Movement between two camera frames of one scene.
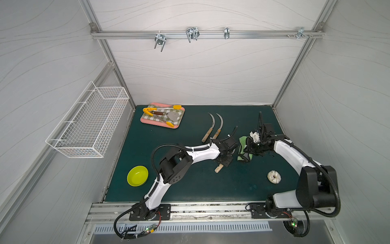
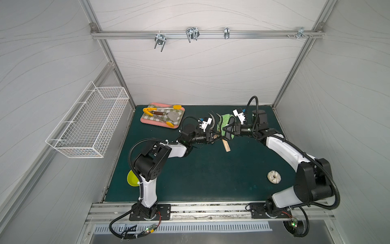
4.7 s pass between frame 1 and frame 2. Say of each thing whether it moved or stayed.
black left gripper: moved
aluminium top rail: stayed
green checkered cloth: stayed
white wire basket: stayed
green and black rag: moved
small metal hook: stayed
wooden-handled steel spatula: stayed
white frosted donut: stayed
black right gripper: moved
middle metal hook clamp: stayed
